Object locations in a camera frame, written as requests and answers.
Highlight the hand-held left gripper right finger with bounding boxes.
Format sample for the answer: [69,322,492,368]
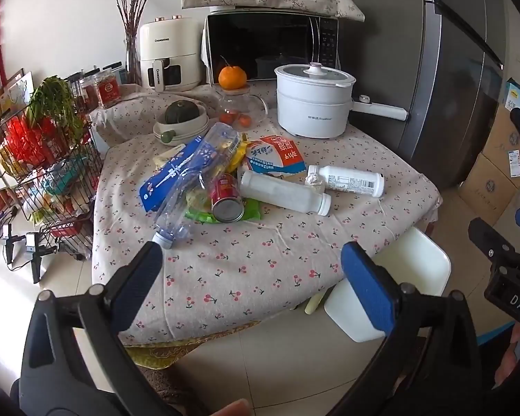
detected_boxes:
[329,241,499,416]

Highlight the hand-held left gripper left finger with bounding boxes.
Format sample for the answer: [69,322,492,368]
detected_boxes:
[19,240,178,416]

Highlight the blue and white box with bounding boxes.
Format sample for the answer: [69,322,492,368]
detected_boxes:
[139,141,226,213]

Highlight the clear plastic bottle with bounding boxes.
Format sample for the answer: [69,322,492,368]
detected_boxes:
[151,122,242,250]

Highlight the white labelled plastic bottle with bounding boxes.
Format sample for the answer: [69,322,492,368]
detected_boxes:
[307,164,385,199]

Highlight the red drink can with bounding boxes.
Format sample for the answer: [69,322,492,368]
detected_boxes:
[210,173,246,223]

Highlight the plain white plastic bottle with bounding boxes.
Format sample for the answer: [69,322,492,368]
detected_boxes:
[240,170,332,216]

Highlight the yellow wrapper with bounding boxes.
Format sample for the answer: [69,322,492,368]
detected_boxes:
[227,134,253,174]

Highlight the white milk carton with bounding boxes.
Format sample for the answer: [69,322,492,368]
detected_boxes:
[238,135,308,183]

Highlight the person's right forearm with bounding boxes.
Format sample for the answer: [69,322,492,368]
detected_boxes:
[477,323,520,399]

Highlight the brown cardboard box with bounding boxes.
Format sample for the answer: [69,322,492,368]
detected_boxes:
[457,154,520,227]
[481,95,520,192]

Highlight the white plastic stool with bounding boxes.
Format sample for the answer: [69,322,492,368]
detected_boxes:
[323,227,452,343]

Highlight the yellow patterned under cloth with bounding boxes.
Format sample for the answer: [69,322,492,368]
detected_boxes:
[123,318,263,371]

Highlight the black and white floor device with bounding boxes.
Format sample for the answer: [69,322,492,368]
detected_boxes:
[24,232,49,285]
[2,223,23,266]

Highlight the cherry print tablecloth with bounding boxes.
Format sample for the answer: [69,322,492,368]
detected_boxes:
[90,81,443,348]

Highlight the blue printed box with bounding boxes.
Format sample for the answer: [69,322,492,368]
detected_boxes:
[500,78,520,118]

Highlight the pale yellow snack packet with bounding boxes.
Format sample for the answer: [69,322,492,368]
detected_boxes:
[154,145,187,171]

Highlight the green snack bag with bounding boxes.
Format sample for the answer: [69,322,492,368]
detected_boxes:
[184,197,263,223]

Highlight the white ceramic bowl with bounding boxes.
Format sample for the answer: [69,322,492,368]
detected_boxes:
[156,104,209,134]
[153,120,210,146]

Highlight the grey refrigerator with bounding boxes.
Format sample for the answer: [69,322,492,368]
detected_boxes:
[336,0,510,190]

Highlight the dark green pumpkin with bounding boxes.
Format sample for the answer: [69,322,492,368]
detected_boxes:
[164,101,200,125]

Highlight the red plastic bag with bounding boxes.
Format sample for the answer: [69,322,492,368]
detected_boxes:
[5,115,67,162]

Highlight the white electric cooking pot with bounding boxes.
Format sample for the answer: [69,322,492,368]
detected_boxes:
[276,76,408,139]

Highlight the clear jar with red label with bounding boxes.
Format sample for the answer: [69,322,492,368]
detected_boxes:
[80,71,122,109]

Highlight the green leafy vegetables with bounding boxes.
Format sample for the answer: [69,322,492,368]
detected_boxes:
[25,76,86,139]

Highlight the glass jar with wooden lid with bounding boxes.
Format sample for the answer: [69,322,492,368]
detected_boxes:
[217,87,269,129]

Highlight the glass vase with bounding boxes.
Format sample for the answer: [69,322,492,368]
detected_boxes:
[125,37,142,86]

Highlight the large orange tangerine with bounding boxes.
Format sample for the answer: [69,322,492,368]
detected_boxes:
[218,65,247,90]

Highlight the glass pot lid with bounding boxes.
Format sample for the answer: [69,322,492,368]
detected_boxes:
[274,63,356,91]

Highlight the cream air fryer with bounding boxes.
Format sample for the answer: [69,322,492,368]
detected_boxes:
[139,17,205,93]

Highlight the black microwave oven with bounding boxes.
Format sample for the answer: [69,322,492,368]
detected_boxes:
[201,8,341,84]

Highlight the bare dry branches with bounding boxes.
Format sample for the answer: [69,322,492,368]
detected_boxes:
[112,0,150,42]

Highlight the black wire rack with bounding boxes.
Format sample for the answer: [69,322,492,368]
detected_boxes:
[0,68,108,261]

